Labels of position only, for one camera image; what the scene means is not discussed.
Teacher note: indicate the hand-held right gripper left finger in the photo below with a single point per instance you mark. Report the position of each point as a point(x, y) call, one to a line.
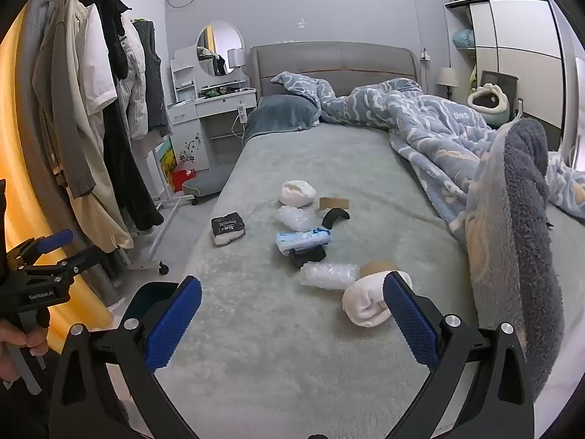
point(176, 324)

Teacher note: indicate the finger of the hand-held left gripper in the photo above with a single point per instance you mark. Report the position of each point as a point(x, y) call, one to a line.
point(68, 261)
point(55, 240)

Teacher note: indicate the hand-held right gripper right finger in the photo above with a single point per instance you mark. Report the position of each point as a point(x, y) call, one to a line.
point(409, 324)

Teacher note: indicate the dark blue bin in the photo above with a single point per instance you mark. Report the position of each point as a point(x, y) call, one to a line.
point(153, 295)

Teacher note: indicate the white sock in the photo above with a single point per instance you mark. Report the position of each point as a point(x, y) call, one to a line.
point(365, 306)

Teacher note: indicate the long bubble wrap piece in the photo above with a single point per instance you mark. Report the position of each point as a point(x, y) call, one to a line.
point(327, 275)

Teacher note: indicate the black and white packet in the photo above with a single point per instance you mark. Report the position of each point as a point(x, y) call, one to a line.
point(227, 228)

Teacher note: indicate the black curved plastic piece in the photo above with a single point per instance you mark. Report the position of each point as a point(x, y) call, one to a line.
point(311, 257)
point(336, 216)

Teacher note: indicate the blue tissue pack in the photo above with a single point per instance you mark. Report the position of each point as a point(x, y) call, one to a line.
point(304, 238)

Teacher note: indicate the brown cardboard piece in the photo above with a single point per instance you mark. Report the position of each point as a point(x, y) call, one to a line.
point(333, 202)

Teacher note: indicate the person's left forearm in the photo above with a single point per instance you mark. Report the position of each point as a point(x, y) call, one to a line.
point(25, 414)

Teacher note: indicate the person's left hand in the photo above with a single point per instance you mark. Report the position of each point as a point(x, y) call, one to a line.
point(13, 340)

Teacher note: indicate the cream long coat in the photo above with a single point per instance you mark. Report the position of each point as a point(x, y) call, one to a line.
point(103, 210)

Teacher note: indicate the yellow curtain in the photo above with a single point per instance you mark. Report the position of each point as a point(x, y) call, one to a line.
point(23, 183)

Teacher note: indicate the white clothes rack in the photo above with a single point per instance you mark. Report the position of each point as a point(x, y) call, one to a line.
point(157, 231)

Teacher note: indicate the olive beige jacket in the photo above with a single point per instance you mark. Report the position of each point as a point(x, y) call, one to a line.
point(64, 114)

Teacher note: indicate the yellow green painting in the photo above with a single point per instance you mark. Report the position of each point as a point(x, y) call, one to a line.
point(165, 158)

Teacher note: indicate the red box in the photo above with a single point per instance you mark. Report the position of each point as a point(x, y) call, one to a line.
point(185, 178)

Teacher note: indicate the grey cushioned stool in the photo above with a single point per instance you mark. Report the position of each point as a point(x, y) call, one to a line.
point(205, 183)

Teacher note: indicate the white puffer jacket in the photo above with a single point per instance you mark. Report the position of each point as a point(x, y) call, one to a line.
point(136, 91)

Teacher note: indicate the grey upholstered bed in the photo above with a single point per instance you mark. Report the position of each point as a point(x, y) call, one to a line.
point(329, 169)

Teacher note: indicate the white shirt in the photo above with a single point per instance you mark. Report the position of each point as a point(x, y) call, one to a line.
point(98, 68)

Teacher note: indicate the grey knit vest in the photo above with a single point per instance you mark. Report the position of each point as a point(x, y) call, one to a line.
point(153, 77)

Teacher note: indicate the blue cloud-print blanket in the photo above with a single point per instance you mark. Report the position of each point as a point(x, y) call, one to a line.
point(434, 123)

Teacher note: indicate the white dressing table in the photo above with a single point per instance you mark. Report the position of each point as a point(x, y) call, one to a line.
point(219, 100)

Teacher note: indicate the black hanging garment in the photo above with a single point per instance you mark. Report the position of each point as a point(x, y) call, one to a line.
point(112, 32)

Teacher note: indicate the white power strip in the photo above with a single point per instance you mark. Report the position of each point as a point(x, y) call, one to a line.
point(242, 113)

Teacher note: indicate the cream and green cat bed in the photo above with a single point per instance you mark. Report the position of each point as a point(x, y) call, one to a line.
point(496, 109)

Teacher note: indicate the grey-blue pillow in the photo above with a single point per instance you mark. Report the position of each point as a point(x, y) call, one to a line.
point(283, 112)

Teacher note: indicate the beige shade bedside lamp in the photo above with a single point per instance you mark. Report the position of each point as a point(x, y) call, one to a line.
point(447, 77)

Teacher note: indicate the yellow-green toy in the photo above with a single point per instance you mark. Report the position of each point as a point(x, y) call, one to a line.
point(473, 80)

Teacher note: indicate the grey shade table lamp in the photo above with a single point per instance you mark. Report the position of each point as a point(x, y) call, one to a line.
point(235, 57)

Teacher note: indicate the round mirror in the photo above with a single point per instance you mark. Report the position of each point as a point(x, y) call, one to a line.
point(219, 41)

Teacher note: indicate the black framed panel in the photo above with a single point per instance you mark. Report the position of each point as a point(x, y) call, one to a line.
point(500, 77)

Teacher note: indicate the white wardrobe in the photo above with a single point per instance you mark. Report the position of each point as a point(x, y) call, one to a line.
point(516, 55)

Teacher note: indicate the light blue plush bundle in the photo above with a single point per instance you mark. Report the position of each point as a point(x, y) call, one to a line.
point(462, 39)

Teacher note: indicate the white wall plug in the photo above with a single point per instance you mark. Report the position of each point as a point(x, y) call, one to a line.
point(425, 55)

